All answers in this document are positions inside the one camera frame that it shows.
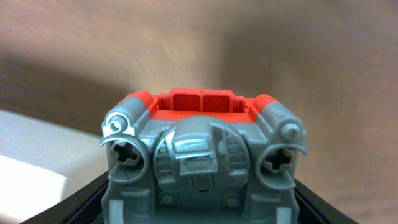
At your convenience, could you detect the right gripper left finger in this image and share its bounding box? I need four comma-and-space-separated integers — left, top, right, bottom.
22, 171, 108, 224

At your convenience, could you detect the white cardboard box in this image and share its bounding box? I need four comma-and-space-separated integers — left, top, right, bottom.
1, 110, 108, 223

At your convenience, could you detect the red and grey toy truck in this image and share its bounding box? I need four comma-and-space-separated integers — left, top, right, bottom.
101, 89, 308, 223

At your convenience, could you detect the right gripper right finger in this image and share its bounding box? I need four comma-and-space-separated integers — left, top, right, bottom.
294, 179, 358, 224

